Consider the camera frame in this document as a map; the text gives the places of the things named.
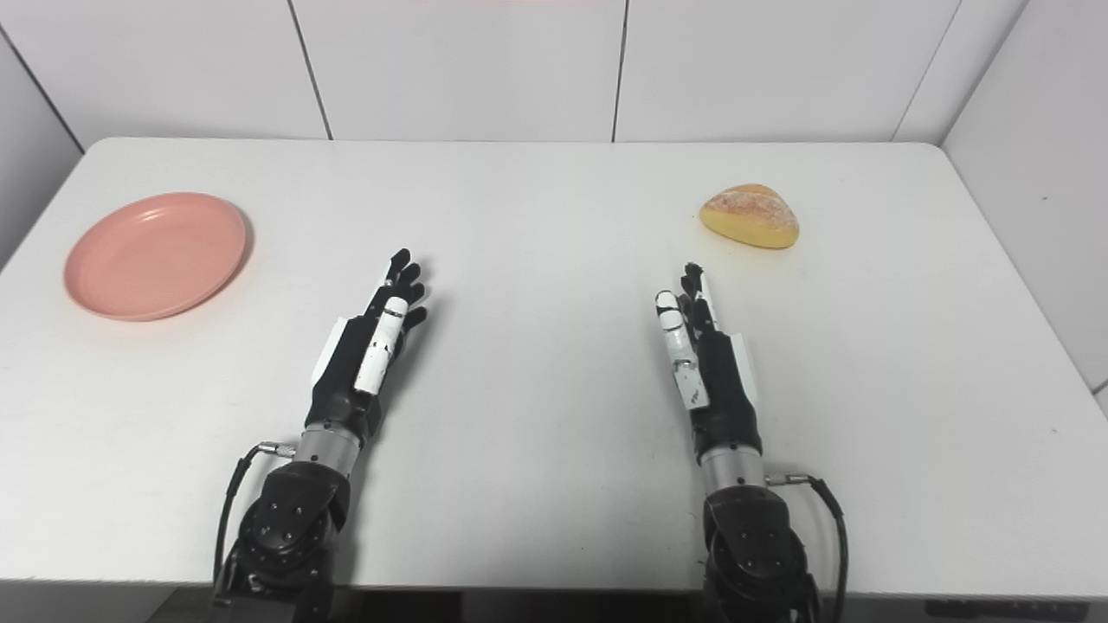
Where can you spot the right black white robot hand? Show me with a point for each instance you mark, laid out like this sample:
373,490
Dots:
727,389

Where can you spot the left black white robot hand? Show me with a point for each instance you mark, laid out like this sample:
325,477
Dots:
346,381

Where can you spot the golden bread roll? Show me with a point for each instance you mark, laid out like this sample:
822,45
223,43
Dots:
751,218

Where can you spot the pink plate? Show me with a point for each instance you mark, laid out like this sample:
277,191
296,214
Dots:
154,256

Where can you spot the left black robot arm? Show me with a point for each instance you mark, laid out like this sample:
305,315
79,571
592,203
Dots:
290,528

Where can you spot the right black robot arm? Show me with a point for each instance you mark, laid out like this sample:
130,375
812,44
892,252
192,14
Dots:
757,545

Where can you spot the black bar under table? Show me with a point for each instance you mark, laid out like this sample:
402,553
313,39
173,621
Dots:
1004,609

